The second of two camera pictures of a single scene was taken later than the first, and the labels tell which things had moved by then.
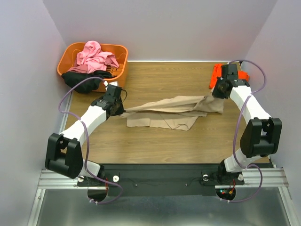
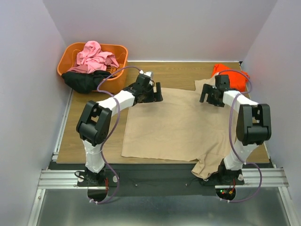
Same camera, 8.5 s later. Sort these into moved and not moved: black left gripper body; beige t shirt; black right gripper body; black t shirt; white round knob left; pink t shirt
Moved: black right gripper body; beige t shirt; black left gripper body
Not moved: white round knob left; black t shirt; pink t shirt
